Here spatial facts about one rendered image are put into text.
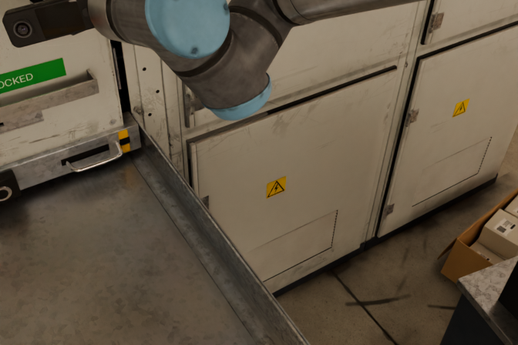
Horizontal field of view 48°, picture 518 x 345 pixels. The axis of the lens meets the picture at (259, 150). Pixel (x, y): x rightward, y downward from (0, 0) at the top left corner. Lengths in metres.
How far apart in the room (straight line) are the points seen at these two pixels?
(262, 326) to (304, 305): 1.06
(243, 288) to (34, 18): 0.50
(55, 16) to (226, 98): 0.24
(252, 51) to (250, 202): 0.83
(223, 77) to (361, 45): 0.76
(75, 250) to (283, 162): 0.64
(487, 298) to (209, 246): 0.51
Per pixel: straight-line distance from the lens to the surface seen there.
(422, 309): 2.04
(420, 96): 1.73
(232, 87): 0.72
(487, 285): 1.17
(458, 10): 1.65
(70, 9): 0.80
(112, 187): 1.13
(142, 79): 1.15
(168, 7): 0.64
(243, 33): 0.74
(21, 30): 0.80
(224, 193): 1.44
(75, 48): 1.03
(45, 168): 1.13
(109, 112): 1.12
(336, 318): 1.96
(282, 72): 1.31
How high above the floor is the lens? 1.62
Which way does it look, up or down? 41 degrees down
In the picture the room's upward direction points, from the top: 2 degrees clockwise
